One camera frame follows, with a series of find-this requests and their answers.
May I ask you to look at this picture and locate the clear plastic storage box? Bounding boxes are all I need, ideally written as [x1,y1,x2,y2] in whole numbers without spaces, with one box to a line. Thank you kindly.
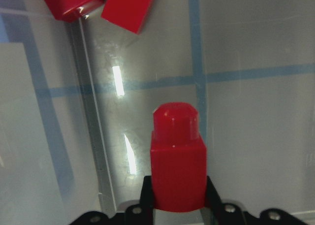
[0,0,315,225]

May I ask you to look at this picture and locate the red block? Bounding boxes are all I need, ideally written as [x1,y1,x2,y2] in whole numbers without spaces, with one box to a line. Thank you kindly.
[101,0,153,34]
[44,0,104,23]
[150,102,207,212]

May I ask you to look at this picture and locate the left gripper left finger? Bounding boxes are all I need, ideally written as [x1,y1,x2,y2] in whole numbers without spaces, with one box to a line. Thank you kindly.
[125,176,155,225]

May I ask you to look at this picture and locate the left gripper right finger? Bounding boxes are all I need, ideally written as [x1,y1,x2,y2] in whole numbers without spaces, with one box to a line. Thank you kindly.
[205,176,244,225]

